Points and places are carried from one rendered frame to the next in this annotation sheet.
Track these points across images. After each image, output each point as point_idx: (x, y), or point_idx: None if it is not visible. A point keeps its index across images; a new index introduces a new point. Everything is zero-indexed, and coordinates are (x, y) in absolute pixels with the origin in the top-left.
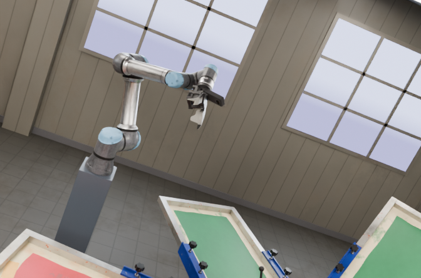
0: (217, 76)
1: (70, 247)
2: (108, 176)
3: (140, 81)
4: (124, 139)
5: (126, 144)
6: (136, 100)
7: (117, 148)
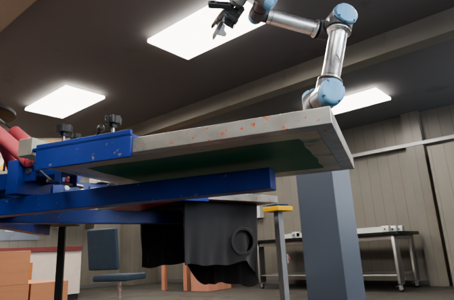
0: None
1: (247, 194)
2: None
3: (329, 29)
4: (311, 93)
5: (310, 98)
6: (327, 48)
7: (305, 105)
